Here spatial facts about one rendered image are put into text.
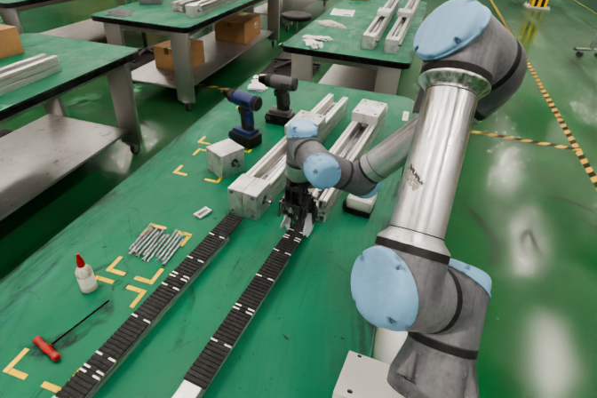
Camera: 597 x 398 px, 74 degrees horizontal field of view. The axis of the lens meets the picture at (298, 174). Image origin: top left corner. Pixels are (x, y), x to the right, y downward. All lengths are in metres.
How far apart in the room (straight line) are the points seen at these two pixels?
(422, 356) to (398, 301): 0.17
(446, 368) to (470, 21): 0.54
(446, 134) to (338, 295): 0.55
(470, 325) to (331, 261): 0.49
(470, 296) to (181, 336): 0.61
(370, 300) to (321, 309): 0.40
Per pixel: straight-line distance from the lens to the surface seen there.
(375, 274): 0.62
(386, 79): 2.95
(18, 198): 2.61
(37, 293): 1.18
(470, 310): 0.72
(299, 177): 1.00
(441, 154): 0.64
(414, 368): 0.75
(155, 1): 4.29
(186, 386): 0.89
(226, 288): 1.06
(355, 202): 1.26
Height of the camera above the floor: 1.58
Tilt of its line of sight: 34 degrees down
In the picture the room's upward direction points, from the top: 3 degrees clockwise
